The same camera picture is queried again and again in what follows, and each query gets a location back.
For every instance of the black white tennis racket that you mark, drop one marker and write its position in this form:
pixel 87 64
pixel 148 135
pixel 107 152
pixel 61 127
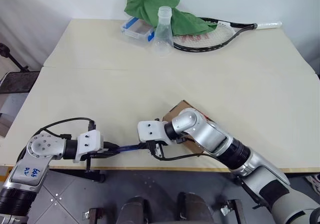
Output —
pixel 268 24

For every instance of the black tripod stand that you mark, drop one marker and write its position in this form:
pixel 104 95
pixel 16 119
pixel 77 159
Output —
pixel 3 49

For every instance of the clear container with blue latches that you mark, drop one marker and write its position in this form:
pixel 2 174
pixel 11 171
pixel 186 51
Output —
pixel 136 29

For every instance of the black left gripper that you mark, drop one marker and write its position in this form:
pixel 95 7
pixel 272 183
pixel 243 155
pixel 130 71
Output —
pixel 96 155

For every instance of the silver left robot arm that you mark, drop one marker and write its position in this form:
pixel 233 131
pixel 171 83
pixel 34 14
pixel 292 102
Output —
pixel 37 148

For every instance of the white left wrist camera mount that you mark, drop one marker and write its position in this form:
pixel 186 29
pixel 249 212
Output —
pixel 91 140

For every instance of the brown cardboard box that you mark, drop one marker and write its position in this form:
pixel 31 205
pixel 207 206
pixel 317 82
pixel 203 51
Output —
pixel 180 108

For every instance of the white sneaker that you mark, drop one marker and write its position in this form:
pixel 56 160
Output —
pixel 314 181

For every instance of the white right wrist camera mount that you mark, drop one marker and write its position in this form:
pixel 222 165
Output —
pixel 150 130

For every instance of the green cloth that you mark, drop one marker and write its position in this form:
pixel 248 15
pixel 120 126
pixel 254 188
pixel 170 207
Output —
pixel 150 3

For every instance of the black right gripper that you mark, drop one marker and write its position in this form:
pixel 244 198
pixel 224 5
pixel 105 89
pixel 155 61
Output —
pixel 156 150

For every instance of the clear plastic conical flask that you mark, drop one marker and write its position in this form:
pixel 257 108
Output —
pixel 163 42

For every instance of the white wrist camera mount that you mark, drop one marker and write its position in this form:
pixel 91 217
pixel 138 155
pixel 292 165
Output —
pixel 91 140
pixel 150 130

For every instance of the dark metal frame with caster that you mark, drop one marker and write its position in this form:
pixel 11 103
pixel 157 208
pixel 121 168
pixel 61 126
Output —
pixel 236 210
pixel 93 215

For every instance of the black mesh panel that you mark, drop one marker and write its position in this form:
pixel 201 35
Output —
pixel 17 82

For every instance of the dark rounded shape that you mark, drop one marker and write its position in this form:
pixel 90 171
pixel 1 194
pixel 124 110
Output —
pixel 135 209
pixel 193 209

